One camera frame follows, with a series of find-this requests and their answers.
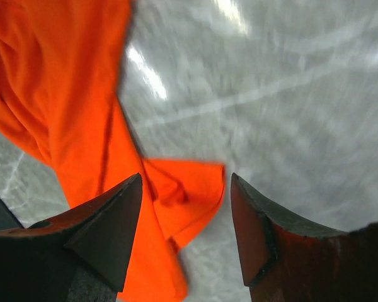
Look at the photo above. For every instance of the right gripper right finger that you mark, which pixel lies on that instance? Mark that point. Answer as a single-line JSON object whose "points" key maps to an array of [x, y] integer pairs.
{"points": [[286, 257]]}

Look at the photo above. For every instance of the orange t-shirt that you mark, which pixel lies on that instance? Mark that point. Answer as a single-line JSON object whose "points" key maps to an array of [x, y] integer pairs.
{"points": [[59, 71]]}

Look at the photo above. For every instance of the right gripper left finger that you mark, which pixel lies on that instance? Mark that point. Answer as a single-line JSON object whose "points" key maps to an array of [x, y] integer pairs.
{"points": [[79, 255]]}

